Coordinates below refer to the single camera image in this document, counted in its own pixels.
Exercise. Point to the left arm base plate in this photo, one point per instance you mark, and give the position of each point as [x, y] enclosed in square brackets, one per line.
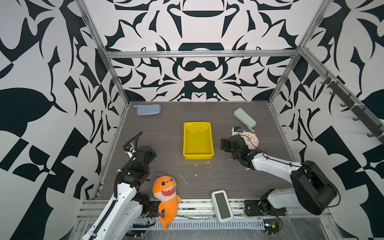
[150, 208]

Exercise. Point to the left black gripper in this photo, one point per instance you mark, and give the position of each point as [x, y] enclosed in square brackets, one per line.
[152, 154]

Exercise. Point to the aluminium front rail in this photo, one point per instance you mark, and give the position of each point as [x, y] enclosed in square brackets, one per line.
[199, 214]

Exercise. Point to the white framed tablet device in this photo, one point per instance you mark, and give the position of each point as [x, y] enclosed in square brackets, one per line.
[222, 206]

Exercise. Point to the orange shark plush toy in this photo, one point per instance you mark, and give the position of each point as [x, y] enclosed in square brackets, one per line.
[164, 190]

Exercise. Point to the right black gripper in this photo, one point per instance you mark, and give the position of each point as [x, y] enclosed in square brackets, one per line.
[228, 143]

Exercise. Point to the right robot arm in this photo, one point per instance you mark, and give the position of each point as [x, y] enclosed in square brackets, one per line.
[311, 189]

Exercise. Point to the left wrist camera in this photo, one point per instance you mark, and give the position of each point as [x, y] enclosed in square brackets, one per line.
[128, 147]

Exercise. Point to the pink round clock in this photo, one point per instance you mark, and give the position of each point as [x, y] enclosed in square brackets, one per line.
[250, 139]

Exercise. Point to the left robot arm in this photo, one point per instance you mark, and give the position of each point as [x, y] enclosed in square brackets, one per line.
[127, 204]

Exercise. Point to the yellow plastic bin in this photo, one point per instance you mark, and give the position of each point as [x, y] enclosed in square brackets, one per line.
[198, 141]

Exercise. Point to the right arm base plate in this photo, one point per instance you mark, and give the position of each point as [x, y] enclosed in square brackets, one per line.
[255, 208]

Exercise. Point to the green pencil case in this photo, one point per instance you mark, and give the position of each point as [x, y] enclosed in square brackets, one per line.
[245, 118]

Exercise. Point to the black wall hook rail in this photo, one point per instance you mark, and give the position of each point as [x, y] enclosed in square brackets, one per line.
[360, 110]

